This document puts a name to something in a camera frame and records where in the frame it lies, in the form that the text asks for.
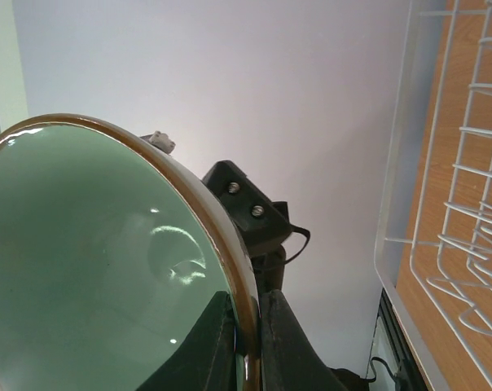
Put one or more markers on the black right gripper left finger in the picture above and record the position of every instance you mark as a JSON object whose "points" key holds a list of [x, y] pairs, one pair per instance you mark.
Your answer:
{"points": [[206, 358]]}

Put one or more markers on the white wire dish rack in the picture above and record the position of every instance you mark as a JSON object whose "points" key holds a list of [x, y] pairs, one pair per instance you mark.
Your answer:
{"points": [[433, 250]]}

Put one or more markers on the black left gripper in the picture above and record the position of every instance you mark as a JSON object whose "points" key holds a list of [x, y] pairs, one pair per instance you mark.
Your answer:
{"points": [[263, 224]]}

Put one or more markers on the black enclosure frame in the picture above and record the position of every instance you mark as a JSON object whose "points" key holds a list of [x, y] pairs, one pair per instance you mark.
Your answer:
{"points": [[404, 376]]}

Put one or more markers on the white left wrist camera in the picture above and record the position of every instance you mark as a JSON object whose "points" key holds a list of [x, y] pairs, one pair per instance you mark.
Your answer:
{"points": [[160, 141]]}

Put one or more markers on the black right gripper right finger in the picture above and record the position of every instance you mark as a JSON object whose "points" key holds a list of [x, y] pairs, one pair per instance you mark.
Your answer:
{"points": [[288, 360]]}

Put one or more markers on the green floral ceramic bowl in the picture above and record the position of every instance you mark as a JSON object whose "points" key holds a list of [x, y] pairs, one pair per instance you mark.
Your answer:
{"points": [[110, 251]]}

